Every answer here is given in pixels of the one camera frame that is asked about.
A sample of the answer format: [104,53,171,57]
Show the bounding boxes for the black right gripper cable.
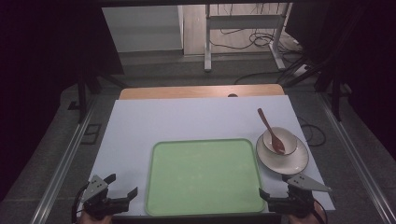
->
[312,199,329,224]

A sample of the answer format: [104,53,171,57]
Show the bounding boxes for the person's left hand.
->
[78,214,114,224]

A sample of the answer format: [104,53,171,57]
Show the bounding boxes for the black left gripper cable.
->
[71,184,90,224]

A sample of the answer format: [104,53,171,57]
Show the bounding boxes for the brown wooden spoon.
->
[257,107,287,155]

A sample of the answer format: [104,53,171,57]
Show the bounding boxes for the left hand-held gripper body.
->
[81,175,131,219]

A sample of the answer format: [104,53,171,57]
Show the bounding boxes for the person's right hand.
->
[288,214,325,224]

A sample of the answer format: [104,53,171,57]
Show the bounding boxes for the white bowl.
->
[262,126,298,157]

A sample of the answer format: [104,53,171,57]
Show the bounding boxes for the green plastic tray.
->
[144,138,266,217]

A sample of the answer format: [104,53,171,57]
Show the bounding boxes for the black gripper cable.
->
[71,184,90,224]
[312,199,329,224]

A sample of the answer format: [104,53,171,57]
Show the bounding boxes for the black floor cables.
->
[208,28,303,52]

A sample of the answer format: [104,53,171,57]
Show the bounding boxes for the white power strip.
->
[292,63,312,78]

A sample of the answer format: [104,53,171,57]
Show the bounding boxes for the white plate with dark rim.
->
[255,132,310,175]

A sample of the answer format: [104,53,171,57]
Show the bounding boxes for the black metal stand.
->
[281,60,353,123]
[67,70,129,124]

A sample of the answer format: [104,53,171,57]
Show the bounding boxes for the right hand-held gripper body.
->
[267,173,332,219]

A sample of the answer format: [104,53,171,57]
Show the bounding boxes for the looped black cable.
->
[298,116,327,147]

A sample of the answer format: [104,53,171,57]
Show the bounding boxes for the aluminium rail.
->
[317,92,396,224]
[29,95,98,224]

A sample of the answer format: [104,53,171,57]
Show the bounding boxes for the white table sheet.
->
[81,94,336,217]

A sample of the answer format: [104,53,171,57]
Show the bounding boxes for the white metal stand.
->
[204,3,294,73]

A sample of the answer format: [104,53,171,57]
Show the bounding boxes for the grey panel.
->
[102,5,184,53]

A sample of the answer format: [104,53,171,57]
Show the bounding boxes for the wooden table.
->
[119,83,286,101]

